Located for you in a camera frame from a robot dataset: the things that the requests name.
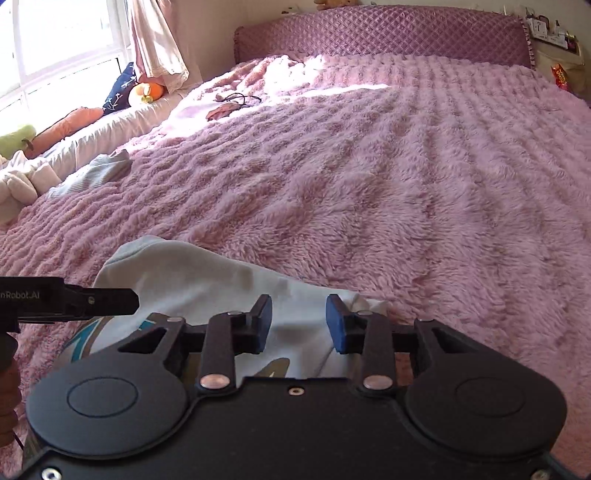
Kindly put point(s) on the white bed sheet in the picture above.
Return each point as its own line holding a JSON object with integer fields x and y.
{"x": 120, "y": 131}

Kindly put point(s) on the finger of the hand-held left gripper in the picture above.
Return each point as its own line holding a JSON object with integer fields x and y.
{"x": 106, "y": 302}

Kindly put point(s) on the purple quilted headboard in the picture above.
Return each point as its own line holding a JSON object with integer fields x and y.
{"x": 392, "y": 32}

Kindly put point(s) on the red packet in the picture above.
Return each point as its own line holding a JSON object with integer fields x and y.
{"x": 560, "y": 76}

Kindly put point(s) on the cream plush toy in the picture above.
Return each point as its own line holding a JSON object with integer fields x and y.
{"x": 23, "y": 184}

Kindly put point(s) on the beige hanging organizer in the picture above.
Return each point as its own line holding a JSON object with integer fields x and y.
{"x": 545, "y": 64}

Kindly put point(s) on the brown plush toy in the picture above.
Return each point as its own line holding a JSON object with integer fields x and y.
{"x": 332, "y": 3}

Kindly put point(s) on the pink fluffy blanket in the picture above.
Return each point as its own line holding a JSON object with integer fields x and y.
{"x": 369, "y": 184}

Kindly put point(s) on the green plush toy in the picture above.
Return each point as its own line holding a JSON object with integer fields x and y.
{"x": 16, "y": 141}

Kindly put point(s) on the window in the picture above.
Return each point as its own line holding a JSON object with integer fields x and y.
{"x": 55, "y": 37}

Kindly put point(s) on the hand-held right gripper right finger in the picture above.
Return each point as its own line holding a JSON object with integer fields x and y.
{"x": 336, "y": 323}

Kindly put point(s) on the small pink cloth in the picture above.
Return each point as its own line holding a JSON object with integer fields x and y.
{"x": 224, "y": 111}

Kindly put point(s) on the grey ribbed cloth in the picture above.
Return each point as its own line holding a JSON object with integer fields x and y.
{"x": 92, "y": 173}

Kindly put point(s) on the orange round plush toy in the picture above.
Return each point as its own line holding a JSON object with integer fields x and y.
{"x": 147, "y": 92}

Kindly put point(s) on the person's left hand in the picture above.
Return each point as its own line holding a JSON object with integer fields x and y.
{"x": 8, "y": 392}

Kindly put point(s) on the orange long plush pillow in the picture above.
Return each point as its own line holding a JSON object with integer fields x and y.
{"x": 69, "y": 124}

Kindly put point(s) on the pink curtain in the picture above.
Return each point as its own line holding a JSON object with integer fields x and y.
{"x": 157, "y": 46}

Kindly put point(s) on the navy floral pillow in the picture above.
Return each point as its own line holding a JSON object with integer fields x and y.
{"x": 121, "y": 87}

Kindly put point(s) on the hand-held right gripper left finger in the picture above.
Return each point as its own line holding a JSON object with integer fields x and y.
{"x": 263, "y": 323}

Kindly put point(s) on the light blue printed garment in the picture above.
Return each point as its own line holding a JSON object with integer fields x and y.
{"x": 184, "y": 277}

